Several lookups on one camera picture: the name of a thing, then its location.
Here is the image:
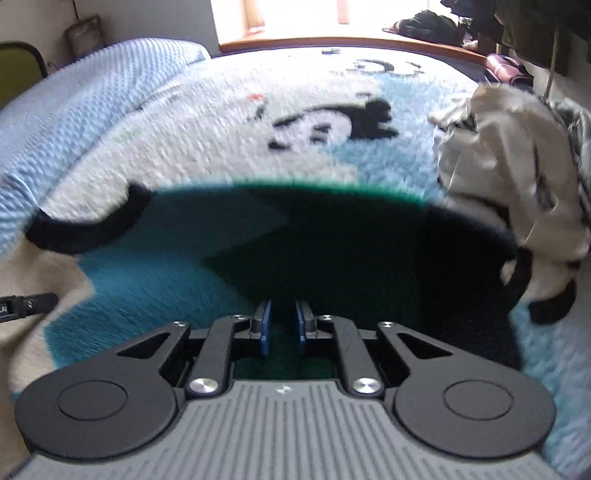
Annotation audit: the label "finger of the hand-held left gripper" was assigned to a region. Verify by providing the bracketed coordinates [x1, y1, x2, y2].
[0, 292, 59, 320]

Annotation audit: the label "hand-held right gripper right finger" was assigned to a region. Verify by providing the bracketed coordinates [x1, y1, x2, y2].
[294, 298, 454, 400]

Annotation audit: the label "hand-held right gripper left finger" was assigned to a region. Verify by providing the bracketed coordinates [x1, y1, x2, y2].
[117, 299, 274, 400]

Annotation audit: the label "dark green garment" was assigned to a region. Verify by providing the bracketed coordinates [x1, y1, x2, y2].
[148, 179, 525, 377]

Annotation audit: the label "dark clothes on sill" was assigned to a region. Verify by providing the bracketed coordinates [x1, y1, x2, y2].
[382, 10, 482, 49]

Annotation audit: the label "hanging dark clothes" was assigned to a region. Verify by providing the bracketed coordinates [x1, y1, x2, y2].
[440, 0, 591, 77]

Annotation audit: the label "light blue textured bedspread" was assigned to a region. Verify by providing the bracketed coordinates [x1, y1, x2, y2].
[0, 39, 212, 259]

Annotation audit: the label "panda printed fleece blanket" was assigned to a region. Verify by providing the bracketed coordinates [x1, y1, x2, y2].
[0, 46, 591, 472]

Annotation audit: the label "green chair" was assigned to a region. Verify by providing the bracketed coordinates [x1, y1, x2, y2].
[0, 41, 48, 109]

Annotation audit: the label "beige crumpled garment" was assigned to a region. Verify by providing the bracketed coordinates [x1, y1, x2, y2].
[427, 83, 591, 305]

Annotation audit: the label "grey bag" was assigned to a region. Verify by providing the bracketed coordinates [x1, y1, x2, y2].
[66, 15, 105, 57]

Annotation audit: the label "wooden window sill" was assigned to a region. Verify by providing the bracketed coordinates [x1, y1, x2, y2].
[219, 36, 488, 66]

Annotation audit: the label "pink bag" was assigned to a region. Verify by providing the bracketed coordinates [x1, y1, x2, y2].
[484, 52, 533, 88]

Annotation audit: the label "grey striped cloth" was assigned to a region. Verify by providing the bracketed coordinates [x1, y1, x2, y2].
[547, 98, 591, 213]

